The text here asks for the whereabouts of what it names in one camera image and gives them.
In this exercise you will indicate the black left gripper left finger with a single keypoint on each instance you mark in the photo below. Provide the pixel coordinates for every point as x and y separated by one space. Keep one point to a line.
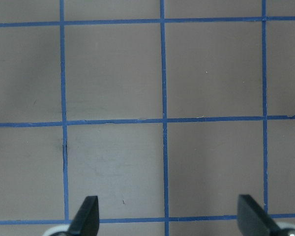
85 223

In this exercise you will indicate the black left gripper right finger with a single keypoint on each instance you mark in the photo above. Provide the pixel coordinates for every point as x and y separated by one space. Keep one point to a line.
252 220

